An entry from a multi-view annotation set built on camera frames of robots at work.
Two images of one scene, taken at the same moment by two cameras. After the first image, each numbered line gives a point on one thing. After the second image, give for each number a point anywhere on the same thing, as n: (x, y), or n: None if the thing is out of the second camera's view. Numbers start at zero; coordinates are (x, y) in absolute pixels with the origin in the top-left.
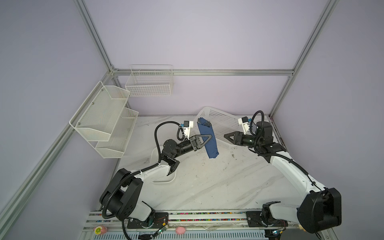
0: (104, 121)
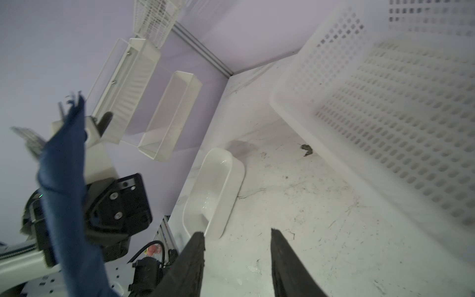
0: (146, 103)
